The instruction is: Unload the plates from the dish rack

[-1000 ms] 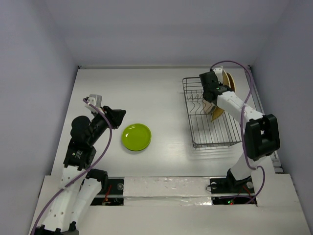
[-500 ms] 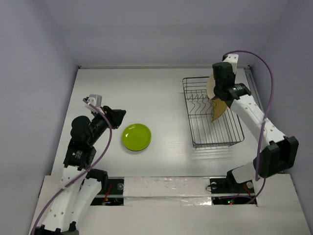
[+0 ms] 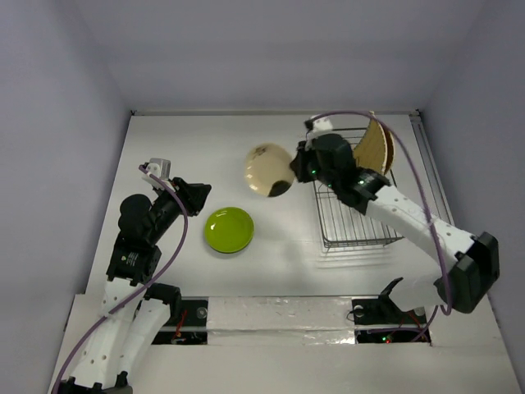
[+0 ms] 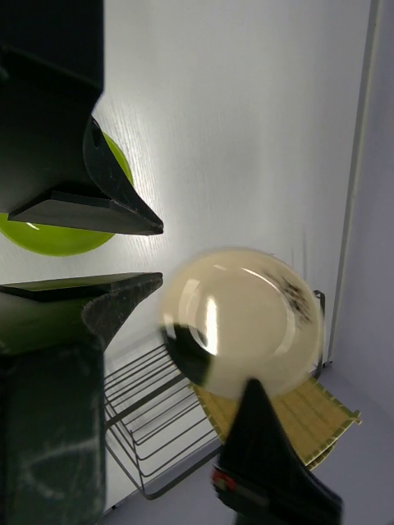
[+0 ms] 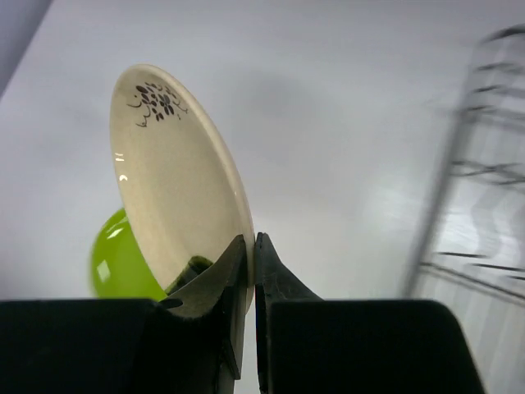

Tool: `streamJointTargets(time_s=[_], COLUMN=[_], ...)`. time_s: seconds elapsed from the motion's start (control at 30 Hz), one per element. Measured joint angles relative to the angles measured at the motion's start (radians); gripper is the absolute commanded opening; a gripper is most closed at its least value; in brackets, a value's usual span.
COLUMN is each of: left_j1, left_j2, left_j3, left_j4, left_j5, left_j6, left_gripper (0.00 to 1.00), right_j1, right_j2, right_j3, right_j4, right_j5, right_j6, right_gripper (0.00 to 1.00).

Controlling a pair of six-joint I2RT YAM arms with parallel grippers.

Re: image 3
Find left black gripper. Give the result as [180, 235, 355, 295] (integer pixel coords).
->
[147, 176, 211, 243]

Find cream plate with black mark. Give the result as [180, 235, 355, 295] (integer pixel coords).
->
[244, 143, 295, 198]

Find green plate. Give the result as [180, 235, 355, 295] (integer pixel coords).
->
[203, 207, 254, 254]

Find square bamboo tray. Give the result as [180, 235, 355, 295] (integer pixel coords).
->
[353, 119, 386, 175]

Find oval bamboo tray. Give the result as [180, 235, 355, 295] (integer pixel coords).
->
[383, 127, 395, 173]

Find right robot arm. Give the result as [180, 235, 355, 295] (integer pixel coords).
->
[290, 133, 500, 314]

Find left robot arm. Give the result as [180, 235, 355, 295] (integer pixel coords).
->
[52, 173, 212, 393]

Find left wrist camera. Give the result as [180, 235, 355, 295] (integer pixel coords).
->
[141, 158, 171, 181]

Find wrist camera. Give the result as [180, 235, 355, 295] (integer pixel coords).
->
[141, 158, 171, 181]
[304, 117, 333, 133]

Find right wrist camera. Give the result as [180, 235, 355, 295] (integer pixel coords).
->
[304, 117, 333, 133]

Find wire dish rack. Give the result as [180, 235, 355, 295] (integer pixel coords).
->
[311, 127, 411, 250]

